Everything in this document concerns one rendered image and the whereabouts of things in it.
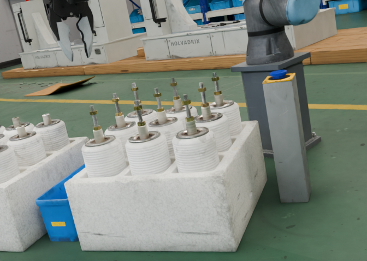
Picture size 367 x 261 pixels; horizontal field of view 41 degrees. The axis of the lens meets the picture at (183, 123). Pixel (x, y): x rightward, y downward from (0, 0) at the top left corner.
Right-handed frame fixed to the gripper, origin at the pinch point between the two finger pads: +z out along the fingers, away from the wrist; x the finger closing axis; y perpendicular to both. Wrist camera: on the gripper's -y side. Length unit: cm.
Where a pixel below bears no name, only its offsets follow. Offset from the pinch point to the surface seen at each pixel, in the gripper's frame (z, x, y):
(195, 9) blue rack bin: 16, -332, 521
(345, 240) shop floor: 46, -34, -41
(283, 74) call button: 14.0, -41.3, -19.0
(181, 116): 22.0, -23.6, 3.1
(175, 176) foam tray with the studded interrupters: 28.3, -8.2, -19.6
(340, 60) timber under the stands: 45, -177, 99
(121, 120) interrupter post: 19.6, -8.6, 7.4
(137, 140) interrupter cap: 20.9, -5.5, -9.3
